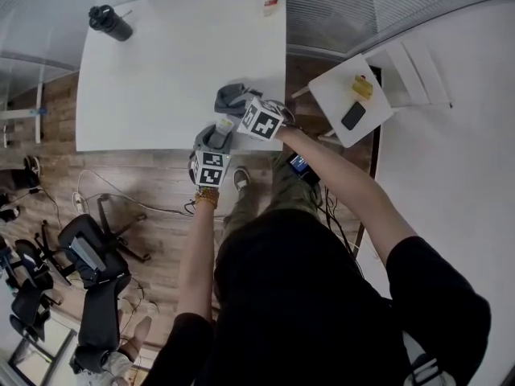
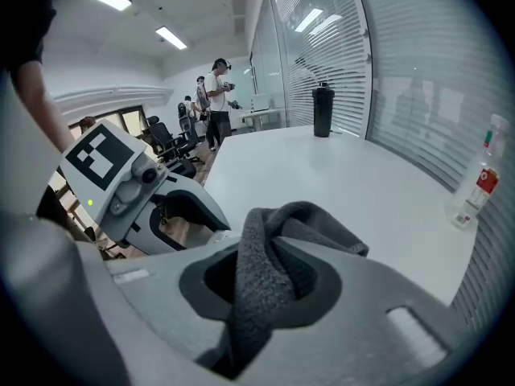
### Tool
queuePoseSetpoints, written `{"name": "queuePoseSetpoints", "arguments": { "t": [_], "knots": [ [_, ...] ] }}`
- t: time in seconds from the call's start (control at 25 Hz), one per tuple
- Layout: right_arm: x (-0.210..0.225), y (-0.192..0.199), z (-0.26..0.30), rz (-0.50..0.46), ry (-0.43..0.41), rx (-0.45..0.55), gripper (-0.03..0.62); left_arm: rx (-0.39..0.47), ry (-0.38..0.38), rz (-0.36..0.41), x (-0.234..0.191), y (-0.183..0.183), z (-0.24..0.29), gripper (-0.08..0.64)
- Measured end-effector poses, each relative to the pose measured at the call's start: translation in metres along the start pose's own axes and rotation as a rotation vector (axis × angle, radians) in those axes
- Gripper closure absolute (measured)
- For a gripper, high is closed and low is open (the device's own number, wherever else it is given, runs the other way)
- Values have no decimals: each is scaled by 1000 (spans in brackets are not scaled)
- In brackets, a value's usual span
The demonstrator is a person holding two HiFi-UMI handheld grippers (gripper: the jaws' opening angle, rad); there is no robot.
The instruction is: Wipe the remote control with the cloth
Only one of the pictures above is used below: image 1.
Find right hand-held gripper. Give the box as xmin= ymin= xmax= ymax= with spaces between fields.
xmin=227 ymin=96 xmax=297 ymax=142

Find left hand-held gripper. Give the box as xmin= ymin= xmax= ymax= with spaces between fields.
xmin=189 ymin=124 xmax=235 ymax=188

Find grey cloth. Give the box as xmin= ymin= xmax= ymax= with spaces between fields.
xmin=212 ymin=81 xmax=265 ymax=117

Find person's left forearm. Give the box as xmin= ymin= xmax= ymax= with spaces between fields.
xmin=175 ymin=199 xmax=221 ymax=326

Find person's right forearm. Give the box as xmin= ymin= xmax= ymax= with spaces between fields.
xmin=276 ymin=125 xmax=420 ymax=263

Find person's grey shoe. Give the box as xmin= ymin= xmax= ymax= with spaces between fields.
xmin=233 ymin=166 xmax=252 ymax=193

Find person's olive trousers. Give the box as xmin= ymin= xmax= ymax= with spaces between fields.
xmin=221 ymin=150 xmax=323 ymax=237

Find black device with blue screen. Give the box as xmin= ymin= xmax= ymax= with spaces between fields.
xmin=285 ymin=153 xmax=322 ymax=185

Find small white side table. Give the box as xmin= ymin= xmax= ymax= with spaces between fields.
xmin=290 ymin=52 xmax=394 ymax=149

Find black smartphone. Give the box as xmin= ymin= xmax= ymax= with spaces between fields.
xmin=340 ymin=101 xmax=368 ymax=132

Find yellow block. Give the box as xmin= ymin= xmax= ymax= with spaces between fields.
xmin=351 ymin=74 xmax=374 ymax=101

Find black office chair star base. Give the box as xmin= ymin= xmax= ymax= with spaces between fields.
xmin=57 ymin=192 xmax=152 ymax=290

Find black water bottle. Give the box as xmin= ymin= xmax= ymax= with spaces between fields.
xmin=88 ymin=4 xmax=134 ymax=43

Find person's black shirt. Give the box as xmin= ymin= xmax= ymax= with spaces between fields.
xmin=140 ymin=208 xmax=492 ymax=386

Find black office chair tall back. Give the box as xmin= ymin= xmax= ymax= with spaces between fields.
xmin=70 ymin=273 xmax=133 ymax=375

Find white slatted chair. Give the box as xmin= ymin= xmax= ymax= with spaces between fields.
xmin=364 ymin=37 xmax=454 ymax=110

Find black mesh office chair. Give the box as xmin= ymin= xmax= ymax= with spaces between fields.
xmin=8 ymin=237 xmax=56 ymax=343

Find brown bead bracelet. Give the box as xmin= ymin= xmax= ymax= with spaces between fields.
xmin=194 ymin=187 xmax=220 ymax=211

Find white cable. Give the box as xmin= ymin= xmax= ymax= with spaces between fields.
xmin=76 ymin=168 xmax=194 ymax=217

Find bundle of black cables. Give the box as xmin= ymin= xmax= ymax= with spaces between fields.
xmin=319 ymin=186 xmax=365 ymax=273

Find white desk frame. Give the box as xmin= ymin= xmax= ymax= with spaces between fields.
xmin=0 ymin=64 xmax=50 ymax=145

